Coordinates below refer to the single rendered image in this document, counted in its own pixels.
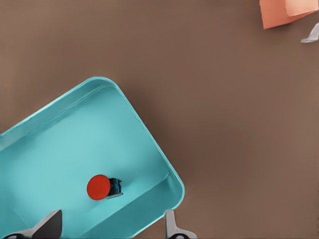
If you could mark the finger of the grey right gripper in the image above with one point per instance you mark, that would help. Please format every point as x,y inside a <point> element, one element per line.
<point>172,226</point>

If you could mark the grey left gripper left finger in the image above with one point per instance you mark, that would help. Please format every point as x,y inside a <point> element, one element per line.
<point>48,225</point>

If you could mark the blue storage box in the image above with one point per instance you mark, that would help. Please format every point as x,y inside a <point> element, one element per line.
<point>74,149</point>

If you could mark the red push button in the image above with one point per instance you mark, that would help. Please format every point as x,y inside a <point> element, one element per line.
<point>99,187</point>

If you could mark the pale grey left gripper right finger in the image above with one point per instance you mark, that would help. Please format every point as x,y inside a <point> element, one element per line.
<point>312,35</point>

